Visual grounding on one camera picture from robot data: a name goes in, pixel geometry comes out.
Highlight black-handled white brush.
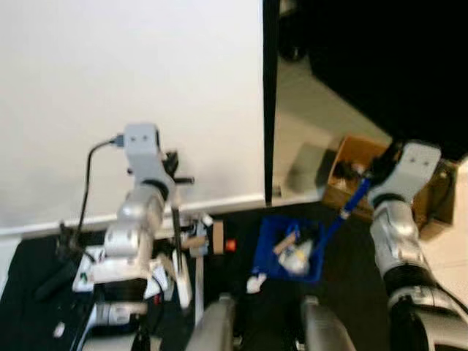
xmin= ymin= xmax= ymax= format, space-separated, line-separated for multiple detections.
xmin=171 ymin=205 xmax=195 ymax=309

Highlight blue plastic dustpan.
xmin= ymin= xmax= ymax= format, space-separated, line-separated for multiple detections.
xmin=254 ymin=178 xmax=372 ymax=286

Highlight brown cardboard box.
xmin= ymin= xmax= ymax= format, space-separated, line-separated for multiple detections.
xmin=322 ymin=135 xmax=460 ymax=242

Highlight brown cardboard tube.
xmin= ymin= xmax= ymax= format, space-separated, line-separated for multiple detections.
xmin=181 ymin=234 xmax=209 ymax=251

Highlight flat brown cardboard piece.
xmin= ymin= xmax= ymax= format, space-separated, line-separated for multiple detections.
xmin=211 ymin=221 xmax=225 ymax=255

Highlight black partition panel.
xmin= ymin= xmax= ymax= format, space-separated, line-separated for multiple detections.
xmin=307 ymin=0 xmax=468 ymax=162

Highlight crumpled white paper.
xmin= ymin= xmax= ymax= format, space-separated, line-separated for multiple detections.
xmin=282 ymin=234 xmax=317 ymax=275

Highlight brown cardboard scrap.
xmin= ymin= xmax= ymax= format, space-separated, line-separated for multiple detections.
xmin=273 ymin=233 xmax=299 ymax=255

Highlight white paper sheet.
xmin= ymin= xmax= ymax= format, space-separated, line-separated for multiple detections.
xmin=145 ymin=272 xmax=170 ymax=299

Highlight small white paper scrap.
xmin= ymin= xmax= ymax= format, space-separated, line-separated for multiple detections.
xmin=247 ymin=274 xmax=265 ymax=293

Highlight black chair wheel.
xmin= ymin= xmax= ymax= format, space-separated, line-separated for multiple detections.
xmin=285 ymin=44 xmax=308 ymax=63

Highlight black handheld device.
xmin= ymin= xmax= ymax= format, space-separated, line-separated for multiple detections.
xmin=33 ymin=260 xmax=78 ymax=301

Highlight grey robot left leg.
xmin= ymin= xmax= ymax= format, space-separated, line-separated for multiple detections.
xmin=186 ymin=294 xmax=238 ymax=351

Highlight grey robot leg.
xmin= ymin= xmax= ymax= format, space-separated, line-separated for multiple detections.
xmin=300 ymin=296 xmax=355 ymax=351
xmin=186 ymin=294 xmax=238 ymax=351

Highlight grey robot right leg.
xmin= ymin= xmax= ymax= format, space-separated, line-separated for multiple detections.
xmin=300 ymin=296 xmax=355 ymax=351

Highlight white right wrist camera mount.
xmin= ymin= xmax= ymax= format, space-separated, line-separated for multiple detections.
xmin=377 ymin=141 xmax=442 ymax=202

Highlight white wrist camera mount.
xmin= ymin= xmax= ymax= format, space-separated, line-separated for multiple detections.
xmin=377 ymin=141 xmax=442 ymax=202
xmin=123 ymin=123 xmax=165 ymax=184

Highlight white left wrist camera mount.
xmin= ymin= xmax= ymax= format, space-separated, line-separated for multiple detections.
xmin=123 ymin=123 xmax=165 ymax=184

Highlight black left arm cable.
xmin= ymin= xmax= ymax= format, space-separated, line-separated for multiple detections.
xmin=77 ymin=135 xmax=125 ymax=242

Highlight black panel edge post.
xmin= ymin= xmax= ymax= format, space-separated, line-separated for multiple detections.
xmin=262 ymin=0 xmax=282 ymax=207

